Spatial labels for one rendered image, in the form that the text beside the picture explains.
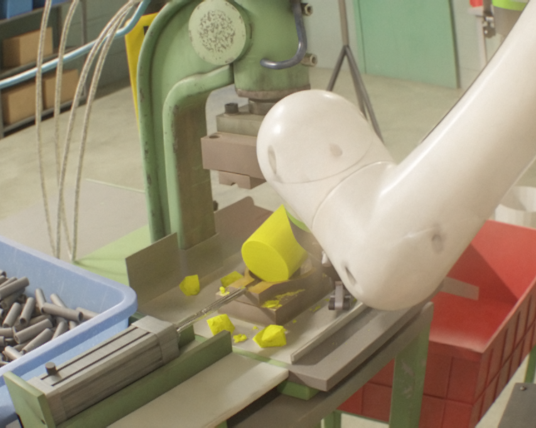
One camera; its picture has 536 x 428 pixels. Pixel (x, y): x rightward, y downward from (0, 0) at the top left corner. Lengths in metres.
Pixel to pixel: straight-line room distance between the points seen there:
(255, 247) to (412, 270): 0.39
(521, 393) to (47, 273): 0.71
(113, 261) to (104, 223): 0.29
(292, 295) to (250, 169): 0.18
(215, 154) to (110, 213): 0.64
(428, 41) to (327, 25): 1.07
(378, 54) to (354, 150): 6.46
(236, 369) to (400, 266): 0.32
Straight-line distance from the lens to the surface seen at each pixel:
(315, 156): 0.74
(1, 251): 1.30
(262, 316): 1.04
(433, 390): 1.52
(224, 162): 0.99
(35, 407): 0.80
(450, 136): 0.69
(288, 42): 0.98
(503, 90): 0.68
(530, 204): 3.46
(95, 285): 1.10
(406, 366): 1.21
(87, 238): 1.50
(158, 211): 1.18
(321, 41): 7.55
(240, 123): 1.00
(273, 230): 1.06
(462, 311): 2.02
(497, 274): 2.04
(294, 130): 0.76
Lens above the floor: 1.50
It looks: 21 degrees down
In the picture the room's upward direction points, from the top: 4 degrees counter-clockwise
